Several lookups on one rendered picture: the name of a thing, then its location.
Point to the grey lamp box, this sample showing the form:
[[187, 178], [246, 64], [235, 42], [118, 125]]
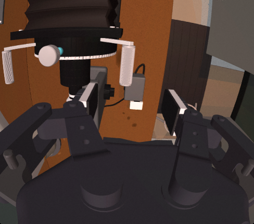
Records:
[[135, 87]]

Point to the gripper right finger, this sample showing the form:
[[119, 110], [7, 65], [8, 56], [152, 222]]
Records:
[[194, 140]]

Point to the black bellows camera body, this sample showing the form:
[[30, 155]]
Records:
[[69, 10]]

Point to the dark brown wooden cabinet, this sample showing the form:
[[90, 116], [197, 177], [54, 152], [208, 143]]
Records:
[[184, 55]]

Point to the black microscope focus knob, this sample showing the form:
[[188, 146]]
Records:
[[109, 91]]

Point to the grey cabinet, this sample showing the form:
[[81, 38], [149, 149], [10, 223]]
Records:
[[232, 20]]

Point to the small teal button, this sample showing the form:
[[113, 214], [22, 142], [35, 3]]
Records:
[[60, 50]]

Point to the white round knob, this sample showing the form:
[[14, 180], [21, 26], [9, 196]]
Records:
[[48, 56]]

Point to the grey microscope body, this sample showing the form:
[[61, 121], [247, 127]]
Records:
[[101, 77]]

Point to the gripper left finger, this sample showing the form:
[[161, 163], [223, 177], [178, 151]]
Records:
[[85, 138]]

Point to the white lever with knurled grip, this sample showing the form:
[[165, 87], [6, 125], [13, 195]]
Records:
[[127, 65], [8, 67]]

